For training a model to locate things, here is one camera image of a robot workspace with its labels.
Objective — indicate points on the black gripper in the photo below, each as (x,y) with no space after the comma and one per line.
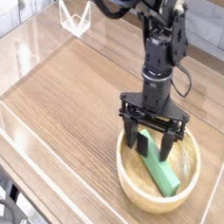
(153,108)

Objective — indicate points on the green stick with black end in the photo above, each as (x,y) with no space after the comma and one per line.
(161,171)

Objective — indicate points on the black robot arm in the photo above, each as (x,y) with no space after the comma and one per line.
(165,45)

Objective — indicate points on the wooden bowl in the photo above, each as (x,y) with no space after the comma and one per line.
(138,184)

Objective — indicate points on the clear acrylic corner bracket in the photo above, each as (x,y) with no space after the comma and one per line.
(76,24)

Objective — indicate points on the black table leg bracket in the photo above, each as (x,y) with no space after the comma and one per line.
(18,213)

